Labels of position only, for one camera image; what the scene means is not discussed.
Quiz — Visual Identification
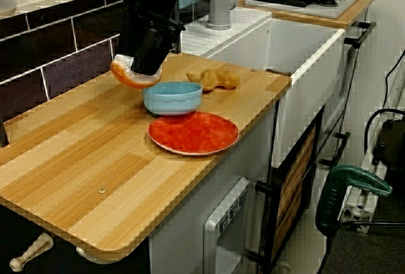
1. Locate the grey toy faucet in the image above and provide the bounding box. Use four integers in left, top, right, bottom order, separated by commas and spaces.
206, 0, 238, 31

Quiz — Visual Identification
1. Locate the white bone shaped hook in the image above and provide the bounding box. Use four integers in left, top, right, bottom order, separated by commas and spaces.
9, 232, 54, 272

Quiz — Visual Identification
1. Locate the golden toy chicken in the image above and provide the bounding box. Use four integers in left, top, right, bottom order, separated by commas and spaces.
185, 69, 240, 92

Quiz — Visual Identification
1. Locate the thick black cable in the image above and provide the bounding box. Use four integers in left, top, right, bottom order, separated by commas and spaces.
363, 108, 405, 158

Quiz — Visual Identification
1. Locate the black framed wooden door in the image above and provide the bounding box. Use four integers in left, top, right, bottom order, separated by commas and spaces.
254, 104, 327, 274

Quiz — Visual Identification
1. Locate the white toy kitchen cabinet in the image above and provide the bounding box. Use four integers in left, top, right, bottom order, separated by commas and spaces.
148, 6, 380, 274

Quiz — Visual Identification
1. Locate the black box device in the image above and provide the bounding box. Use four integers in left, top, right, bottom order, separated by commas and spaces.
371, 118, 405, 177

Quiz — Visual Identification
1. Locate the thin black floor cable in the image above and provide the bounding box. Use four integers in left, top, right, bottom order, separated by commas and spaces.
325, 220, 405, 274

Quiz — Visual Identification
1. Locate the light blue bowl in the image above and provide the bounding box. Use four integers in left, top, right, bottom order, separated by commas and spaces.
142, 80, 203, 116

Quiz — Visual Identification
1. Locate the white curved bracket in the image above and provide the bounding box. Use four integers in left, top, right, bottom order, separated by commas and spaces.
75, 246, 127, 265

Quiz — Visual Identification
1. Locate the grey appliance door panel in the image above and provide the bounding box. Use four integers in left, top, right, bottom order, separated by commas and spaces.
202, 177, 251, 274

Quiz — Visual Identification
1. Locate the red round plate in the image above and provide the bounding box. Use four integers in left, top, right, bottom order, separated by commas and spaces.
147, 111, 240, 156

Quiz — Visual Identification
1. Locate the dark tiled backsplash with ledge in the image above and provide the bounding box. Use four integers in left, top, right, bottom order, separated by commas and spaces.
0, 0, 279, 120

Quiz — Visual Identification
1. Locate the grey stove top plate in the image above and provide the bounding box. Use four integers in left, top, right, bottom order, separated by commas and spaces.
243, 0, 370, 19

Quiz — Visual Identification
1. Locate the black bar handle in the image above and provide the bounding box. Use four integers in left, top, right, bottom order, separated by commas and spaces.
343, 20, 377, 49
318, 131, 351, 167

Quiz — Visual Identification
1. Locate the aluminium extrusion bar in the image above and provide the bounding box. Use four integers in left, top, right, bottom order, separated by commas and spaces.
337, 65, 405, 234

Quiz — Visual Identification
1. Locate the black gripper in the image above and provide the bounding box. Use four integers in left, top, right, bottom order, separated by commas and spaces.
119, 0, 190, 75

